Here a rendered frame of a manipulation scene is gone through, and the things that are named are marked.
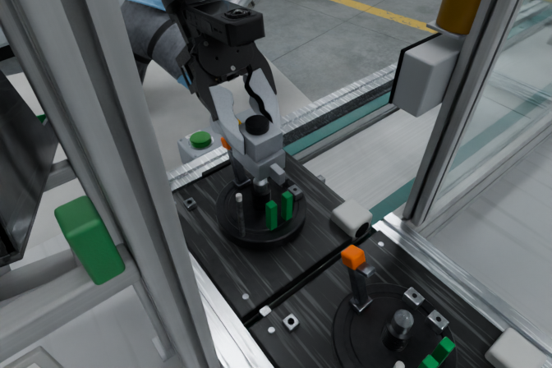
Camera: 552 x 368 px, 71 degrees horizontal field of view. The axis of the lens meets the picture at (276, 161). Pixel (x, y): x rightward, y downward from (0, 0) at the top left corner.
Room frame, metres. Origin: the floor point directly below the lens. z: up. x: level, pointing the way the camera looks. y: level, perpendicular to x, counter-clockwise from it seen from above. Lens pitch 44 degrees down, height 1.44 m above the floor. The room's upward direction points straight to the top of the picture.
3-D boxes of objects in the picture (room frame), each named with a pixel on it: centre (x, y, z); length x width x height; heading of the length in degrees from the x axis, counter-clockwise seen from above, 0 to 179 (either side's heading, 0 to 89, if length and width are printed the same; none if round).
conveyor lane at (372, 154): (0.55, -0.23, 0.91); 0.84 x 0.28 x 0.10; 128
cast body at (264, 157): (0.37, 0.02, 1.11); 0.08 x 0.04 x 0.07; 38
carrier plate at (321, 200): (0.38, 0.02, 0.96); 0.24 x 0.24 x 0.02; 38
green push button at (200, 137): (0.56, 0.14, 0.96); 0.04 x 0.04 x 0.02
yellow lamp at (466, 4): (0.41, -0.20, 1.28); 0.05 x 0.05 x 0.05
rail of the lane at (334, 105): (0.67, -0.10, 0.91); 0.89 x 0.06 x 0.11; 128
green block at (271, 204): (0.34, 0.01, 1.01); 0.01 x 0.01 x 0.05; 38
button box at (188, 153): (0.60, 0.09, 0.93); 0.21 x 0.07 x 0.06; 128
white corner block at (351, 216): (0.36, -0.11, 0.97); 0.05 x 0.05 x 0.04; 38
